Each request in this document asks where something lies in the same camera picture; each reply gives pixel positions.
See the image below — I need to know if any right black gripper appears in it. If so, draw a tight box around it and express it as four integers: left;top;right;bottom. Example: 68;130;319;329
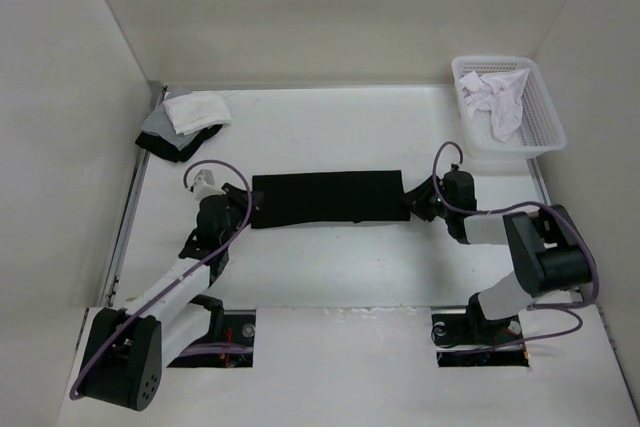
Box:
396;175;454;222

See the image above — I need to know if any black tank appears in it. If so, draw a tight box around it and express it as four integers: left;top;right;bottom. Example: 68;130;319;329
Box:
135;125;222;163
251;170;410;229

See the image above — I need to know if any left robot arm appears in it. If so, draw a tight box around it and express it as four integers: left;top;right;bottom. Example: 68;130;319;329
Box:
69;183;264;411

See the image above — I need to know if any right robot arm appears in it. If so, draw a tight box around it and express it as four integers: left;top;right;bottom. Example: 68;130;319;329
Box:
403;166;594;346

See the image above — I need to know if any folded black tank top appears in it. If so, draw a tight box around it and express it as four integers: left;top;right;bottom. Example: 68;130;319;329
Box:
135;125;222;163

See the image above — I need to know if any folded grey tank top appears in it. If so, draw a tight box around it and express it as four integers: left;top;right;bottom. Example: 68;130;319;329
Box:
141;105;197;150

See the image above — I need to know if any white tank top in basket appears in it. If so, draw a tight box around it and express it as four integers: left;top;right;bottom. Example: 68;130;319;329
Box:
460;68;530;142

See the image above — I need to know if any white plastic basket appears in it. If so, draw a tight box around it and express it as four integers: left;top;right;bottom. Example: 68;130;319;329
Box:
451;55;567;161

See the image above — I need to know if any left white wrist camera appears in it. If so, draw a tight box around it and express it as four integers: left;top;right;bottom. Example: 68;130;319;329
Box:
191;169;224;202

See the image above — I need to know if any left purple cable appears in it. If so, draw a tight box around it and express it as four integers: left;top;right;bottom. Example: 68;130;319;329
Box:
68;160;256;401

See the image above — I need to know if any purple cable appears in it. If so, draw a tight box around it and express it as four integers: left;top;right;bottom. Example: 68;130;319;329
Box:
68;160;256;401
432;141;601;348

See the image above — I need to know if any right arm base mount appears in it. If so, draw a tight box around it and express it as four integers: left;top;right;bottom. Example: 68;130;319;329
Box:
431;308;529;368

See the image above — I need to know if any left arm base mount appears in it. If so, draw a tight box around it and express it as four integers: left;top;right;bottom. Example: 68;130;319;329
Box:
167;295;257;369

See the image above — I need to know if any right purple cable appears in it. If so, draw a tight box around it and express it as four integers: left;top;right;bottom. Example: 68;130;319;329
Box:
432;141;601;348

